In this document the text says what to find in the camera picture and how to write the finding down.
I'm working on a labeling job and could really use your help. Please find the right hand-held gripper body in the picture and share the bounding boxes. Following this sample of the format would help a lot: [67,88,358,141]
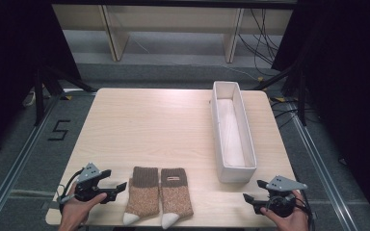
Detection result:
[259,175,308,218]

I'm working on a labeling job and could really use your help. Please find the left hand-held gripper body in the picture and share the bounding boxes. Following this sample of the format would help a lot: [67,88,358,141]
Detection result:
[73,162,109,204]

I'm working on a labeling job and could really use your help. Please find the brown sock plain cuff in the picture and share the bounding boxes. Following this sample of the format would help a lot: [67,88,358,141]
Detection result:
[122,166,161,226]

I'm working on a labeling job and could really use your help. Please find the long white storage box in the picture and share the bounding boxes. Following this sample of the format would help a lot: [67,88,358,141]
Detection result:
[210,81,258,185]

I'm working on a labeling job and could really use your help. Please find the brown sock labelled cuff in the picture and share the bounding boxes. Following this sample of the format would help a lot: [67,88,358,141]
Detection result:
[159,167,195,230]

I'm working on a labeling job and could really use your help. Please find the person's right hand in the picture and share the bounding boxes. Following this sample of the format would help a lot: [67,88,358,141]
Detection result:
[259,190,309,231]

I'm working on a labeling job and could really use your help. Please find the person's left hand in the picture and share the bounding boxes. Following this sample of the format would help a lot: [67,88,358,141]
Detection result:
[59,184,108,226]

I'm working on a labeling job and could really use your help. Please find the grey tape piece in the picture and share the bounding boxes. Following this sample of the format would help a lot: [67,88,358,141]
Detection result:
[41,201,61,211]

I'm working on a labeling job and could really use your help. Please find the black metal stand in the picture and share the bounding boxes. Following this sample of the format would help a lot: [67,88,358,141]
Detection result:
[33,64,98,127]
[253,62,308,127]

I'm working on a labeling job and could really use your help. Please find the dark curtain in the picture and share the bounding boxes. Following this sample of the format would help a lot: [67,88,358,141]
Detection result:
[271,0,370,222]
[0,0,82,162]

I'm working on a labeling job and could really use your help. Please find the beige wooden shelf unit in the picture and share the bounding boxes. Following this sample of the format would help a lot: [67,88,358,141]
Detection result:
[51,4,294,64]

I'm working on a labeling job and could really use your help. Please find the left hand-held gripper cable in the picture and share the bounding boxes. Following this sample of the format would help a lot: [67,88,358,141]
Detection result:
[56,168,85,207]

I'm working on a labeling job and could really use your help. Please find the hand-held gripper cable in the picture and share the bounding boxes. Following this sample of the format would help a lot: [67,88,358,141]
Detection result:
[293,189,318,231]
[56,168,85,207]

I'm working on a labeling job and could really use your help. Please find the right hand-held gripper cable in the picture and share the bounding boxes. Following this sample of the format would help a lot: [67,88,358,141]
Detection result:
[293,189,318,231]

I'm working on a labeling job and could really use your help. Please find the metal floor rail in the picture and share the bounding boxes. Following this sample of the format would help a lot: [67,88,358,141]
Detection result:
[288,102,358,231]
[0,92,62,231]

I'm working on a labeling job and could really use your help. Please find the black floor cables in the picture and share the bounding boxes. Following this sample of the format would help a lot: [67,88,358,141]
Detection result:
[269,99,319,129]

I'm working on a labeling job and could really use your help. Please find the thin white floor cable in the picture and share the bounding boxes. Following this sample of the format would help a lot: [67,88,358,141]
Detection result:
[218,64,261,81]

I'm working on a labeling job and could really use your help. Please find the hanging black cables bundle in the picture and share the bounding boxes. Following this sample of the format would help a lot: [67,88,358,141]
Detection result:
[237,9,282,78]

